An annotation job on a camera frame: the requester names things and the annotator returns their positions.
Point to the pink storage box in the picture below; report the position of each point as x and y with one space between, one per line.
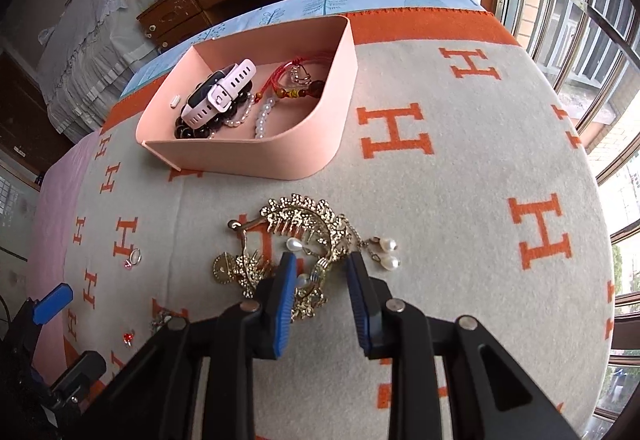
260 159

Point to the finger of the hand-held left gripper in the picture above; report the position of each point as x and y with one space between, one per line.
50 304
80 372

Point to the orange and grey patterned blanket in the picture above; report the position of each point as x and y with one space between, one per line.
450 200

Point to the white lace furniture cover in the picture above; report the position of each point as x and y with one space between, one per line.
90 44

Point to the brown wooden door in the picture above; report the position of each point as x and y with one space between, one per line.
20 119

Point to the pink bed sheet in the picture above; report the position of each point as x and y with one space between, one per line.
55 220

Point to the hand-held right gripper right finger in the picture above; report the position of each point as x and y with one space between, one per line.
361 315

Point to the gold hair ornament with pearls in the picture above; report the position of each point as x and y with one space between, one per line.
300 220

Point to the pink smartwatch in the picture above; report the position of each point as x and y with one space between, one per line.
220 97

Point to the small jewelled brooch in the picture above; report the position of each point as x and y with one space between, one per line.
159 320

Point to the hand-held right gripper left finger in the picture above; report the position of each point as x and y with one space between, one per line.
280 315

